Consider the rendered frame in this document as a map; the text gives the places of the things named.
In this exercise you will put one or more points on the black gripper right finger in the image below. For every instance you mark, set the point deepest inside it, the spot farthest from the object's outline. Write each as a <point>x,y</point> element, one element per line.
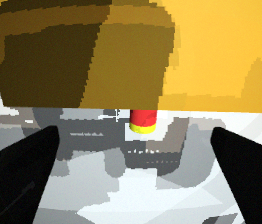
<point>240,159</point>

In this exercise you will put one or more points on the red cylinder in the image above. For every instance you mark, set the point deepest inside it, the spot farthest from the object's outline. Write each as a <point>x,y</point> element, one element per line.
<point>143,121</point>

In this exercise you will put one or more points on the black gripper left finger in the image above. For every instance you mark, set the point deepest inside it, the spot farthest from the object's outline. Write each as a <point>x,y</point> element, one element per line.
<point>25,168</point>

